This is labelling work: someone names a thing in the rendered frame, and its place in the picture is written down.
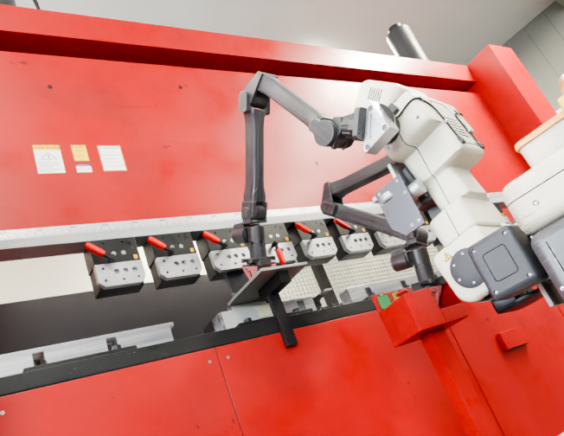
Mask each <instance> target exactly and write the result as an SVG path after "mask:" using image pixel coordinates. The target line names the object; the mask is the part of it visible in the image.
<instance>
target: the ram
mask: <svg viewBox="0 0 564 436"><path fill-rule="evenodd" d="M254 75H256V74H251V73H242V72H231V71H221V70H212V69H202V68H192V67H173V66H164V65H153V64H144V63H134V62H124V61H105V60H95V59H85V58H75V57H66V56H56V55H45V54H27V53H17V52H7V51H0V231H3V230H14V229H25V228H46V227H58V226H69V225H80V224H92V223H103V222H115V221H136V220H148V219H159V218H170V217H181V216H192V215H214V214H226V213H237V212H241V202H243V194H244V191H245V183H246V126H245V118H244V115H243V112H239V94H240V92H241V91H244V88H245V87H246V86H247V84H248V83H249V82H250V80H251V79H252V78H253V77H254ZM277 76H278V80H279V81H280V82H281V83H282V84H283V85H285V86H286V87H288V88H289V89H291V90H292V91H293V92H294V93H296V94H297V95H298V96H300V97H301V98H302V99H304V100H306V101H307V102H308V103H310V104H311V105H313V106H314V107H316V108H317V109H318V110H319V111H320V112H322V113H324V114H326V115H328V116H330V117H332V118H333V117H343V116H346V115H349V114H351V113H354V110H355V107H356V100H357V96H358V93H359V89H360V85H361V84H362V83H358V82H348V81H338V80H320V79H309V78H299V77H290V76H280V75H277ZM409 88H411V89H413V90H416V91H418V92H421V93H424V94H426V95H427V96H428V98H431V99H435V100H437V101H440V102H443V103H446V104H447V105H450V106H453V107H455V109H456V110H457V111H458V112H459V113H462V114H463V118H464V119H465V121H466V122H467V123H468V124H469V125H470V126H471V128H472V129H473V131H474V132H473V134H472V135H473V136H474V137H475V138H476V139H477V141H479V142H481V143H482V144H483V145H484V147H485V148H484V156H483V158H482V159H481V160H480V161H479V162H478V163H477V164H476V165H475V166H474V167H473V168H472V169H471V170H470V173H471V174H472V175H473V176H474V178H475V179H476V180H477V182H478V183H479V184H480V185H481V187H482V188H483V189H484V190H485V192H486V193H494V192H503V189H504V187H505V186H506V185H507V184H508V183H510V182H512V181H514V180H515V179H517V178H518V177H519V176H521V175H522V174H524V173H525V172H527V171H528V170H530V168H529V166H528V165H527V164H526V162H525V161H524V159H523V158H522V156H521V154H520V153H517V152H516V149H515V145H514V144H513V142H512V140H511V139H510V137H509V135H508V134H507V132H506V131H505V130H504V128H503V126H502V125H501V123H500V122H499V120H498V119H497V117H496V115H495V113H494V112H493V111H492V110H491V108H490V106H489V105H488V103H487V102H486V100H485V98H484V96H483V95H482V94H481V93H466V92H455V91H446V90H436V89H426V88H416V87H409ZM363 142H364V141H354V143H353V144H352V145H351V146H350V147H349V148H347V149H345V150H344V151H342V149H337V148H336V150H332V149H331V147H325V146H320V145H318V144H317V143H316V142H315V139H314V136H313V133H312V132H311V131H309V127H308V126H306V125H305V124H304V123H302V122H301V121H300V120H298V119H297V118H295V117H294V116H293V115H292V114H290V113H289V112H288V111H287V110H286V109H284V108H283V107H282V106H280V105H279V104H278V103H276V102H275V101H274V100H272V99H271V98H270V114H269V115H266V116H265V121H264V187H265V192H266V202H267V210H271V209H282V208H303V207H315V206H320V205H321V203H322V197H323V191H324V184H325V183H327V182H331V183H332V182H334V181H337V180H339V179H342V178H344V177H346V176H348V175H350V174H352V173H354V172H356V171H358V170H359V169H361V168H363V167H365V166H367V165H369V164H371V163H373V162H375V161H377V160H379V159H381V158H383V157H385V156H386V155H387V153H386V152H385V151H384V149H383V148H382V150H381V151H380V152H379V153H378V154H377V155H373V154H368V153H365V152H364V151H363ZM32 145H59V146H60V150H61V156H62V160H63V163H64V167H65V171H66V173H42V174H38V170H37V166H36V162H35V154H34V151H33V146H32ZM71 145H85V146H86V148H87V154H88V157H89V161H74V155H73V152H72V148H71ZM97 145H120V147H121V150H122V153H123V156H124V160H125V164H126V168H127V171H103V168H102V164H101V162H100V158H99V153H98V149H97ZM76 164H91V167H92V171H93V172H77V169H76ZM393 179H394V178H393V176H392V174H391V173H389V174H387V175H385V176H383V177H381V178H379V179H377V180H375V181H373V182H372V183H369V184H367V185H365V186H363V187H361V188H359V189H356V190H354V191H352V192H350V193H349V194H347V195H346V196H345V197H343V204H349V203H360V202H372V201H373V200H372V198H373V197H374V196H375V193H376V192H377V191H378V190H380V189H381V188H382V187H384V186H385V185H386V184H388V183H389V182H390V181H392V180H393ZM241 222H243V220H233V221H214V222H204V223H193V224H183V225H173V226H163V227H153V228H134V229H123V230H113V231H103V232H93V233H83V234H64V235H53V236H43V237H33V238H22V239H13V240H0V262H2V261H11V260H26V259H34V258H42V257H51V256H59V255H68V254H76V253H84V251H85V245H86V243H88V242H89V241H91V240H109V239H118V238H127V237H134V238H135V241H136V244H137V247H142V246H143V245H144V244H145V242H146V240H147V239H148V237H149V235H155V234H173V233H181V232H190V234H191V237H192V240H193V241H196V240H197V238H198V237H199V235H200V234H201V232H202V231H203V230H210V229H219V228H233V227H234V224H238V223H241Z"/></svg>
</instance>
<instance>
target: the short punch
mask: <svg viewBox="0 0 564 436"><path fill-rule="evenodd" d="M224 278H225V280H226V282H227V285H228V290H229V292H230V295H232V296H233V297H234V296H235V295H236V293H238V291H239V290H240V289H241V288H242V287H243V286H244V285H245V284H246V283H247V282H248V281H249V278H248V277H247V275H246V274H245V273H244V271H242V272H231V273H226V274H225V276H224Z"/></svg>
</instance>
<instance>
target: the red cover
mask: <svg viewBox="0 0 564 436"><path fill-rule="evenodd" d="M0 51H10V52H20V53H30V54H39V55H59V56H68V57H78V58H88V59H98V60H108V61H126V62H136V63H146V64H156V65H165V66H176V67H194V68H204V69H214V70H224V71H234V72H243V73H253V74H256V73H257V72H258V71H260V72H262V73H267V74H275V75H282V76H291V77H302V78H312V79H321V80H340V81H350V82H360V83H363V82H364V81H365V80H378V81H385V82H392V83H396V84H399V85H402V86H404V87H418V88H428V89H438V90H447V91H457V92H467V91H468V90H469V89H470V88H471V87H472V86H473V85H474V84H475V83H476V82H477V81H476V79H475V78H474V76H473V75H472V73H471V71H470V69H469V68H468V67H467V66H464V65H457V64H451V63H444V62H437V61H425V60H418V59H411V58H405V57H398V56H392V55H384V54H372V53H365V52H359V51H352V50H346V49H339V48H326V47H319V46H313V45H306V44H300V43H293V42H281V41H274V40H267V39H260V38H253V37H247V36H240V35H228V34H222V33H215V32H208V31H201V30H194V29H182V28H176V27H169V26H162V25H156V24H149V23H142V22H129V21H123V20H116V19H110V18H103V17H96V16H83V15H77V14H70V13H64V12H57V11H51V10H38V9H31V8H24V7H18V6H11V5H4V4H0Z"/></svg>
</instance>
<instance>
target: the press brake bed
mask: <svg viewBox="0 0 564 436"><path fill-rule="evenodd" d="M462 303H463V304H464V306H465V309H466V310H467V312H468V314H469V316H468V317H466V318H464V319H463V320H461V321H459V322H458V323H456V324H454V325H453V326H452V327H450V328H448V329H447V330H445V331H446V333H447V335H448V336H449V338H450V340H451V342H452V345H453V347H454V349H455V350H456V352H457V354H458V357H459V359H460V361H461V362H462V364H463V366H464V368H465V371H466V373H467V375H468V376H469V378H470V380H471V383H472V385H473V387H474V388H475V390H476V392H477V395H478V397H479V399H480V401H481V402H482V404H483V406H484V409H485V411H486V413H487V414H488V416H489V418H490V421H491V423H492V425H493V426H494V428H495V430H496V432H497V435H498V436H558V435H560V434H561V433H563V432H564V305H557V306H553V307H549V305H548V303H547V301H546V299H545V298H544V297H543V298H540V299H539V300H538V301H536V302H534V303H533V304H531V305H528V306H526V307H524V308H522V309H521V310H518V311H510V312H505V313H501V314H498V313H497V312H496V311H495V309H494V307H493V305H492V303H491V301H489V302H483V303H478V302H472V303H468V302H465V301H463V300H462ZM520 326H521V327H522V329H523V331H524V333H525V334H526V336H527V338H528V340H529V343H525V344H524V345H521V346H518V347H515V348H513V349H509V350H506V351H504V349H503V346H502V344H501V343H500V341H499V340H498V338H497V334H498V333H501V332H504V331H506V330H511V329H515V328H517V327H520ZM293 331H294V334H295V336H296V338H297V340H298V344H297V345H295V346H291V347H288V348H286V347H285V345H284V342H283V340H282V337H281V335H280V333H279V332H277V333H273V334H270V335H265V336H262V337H255V338H251V339H247V340H243V341H239V342H236V343H229V344H225V345H221V346H217V347H213V348H209V349H202V350H198V351H195V352H190V353H187V354H183V355H179V356H172V357H168V358H164V359H161V360H156V361H153V362H146V363H142V364H139V365H134V366H130V367H127V368H122V369H116V370H112V371H108V372H105V373H100V374H97V375H89V376H86V377H82V378H78V379H74V380H71V381H64V382H60V383H56V384H52V385H48V386H44V387H40V388H33V389H30V390H26V391H22V392H18V393H14V394H7V395H4V396H0V436H467V435H466V433H465V430H464V428H463V427H462V425H461V423H460V421H459V419H458V416H457V414H456V412H455V410H454V408H453V406H452V404H451V402H450V400H449V398H448V395H447V393H446V391H445V389H444V387H443V385H442V383H441V381H440V379H439V377H438V374H437V372H436V370H435V368H434V366H433V364H432V362H431V360H430V358H429V356H428V354H427V352H426V349H425V347H424V345H423V343H422V342H421V340H418V341H415V342H412V343H408V344H405V345H401V346H399V347H396V348H395V347H394V346H393V344H392V341H391V339H390V337H389V335H388V332H387V330H386V328H385V326H384V324H383V322H382V320H381V317H380V315H379V313H378V311H377V310H374V311H367V312H364V313H360V314H355V315H352V316H348V317H341V318H338V319H333V320H330V321H326V322H322V323H318V324H311V325H307V326H304V327H299V328H296V329H293Z"/></svg>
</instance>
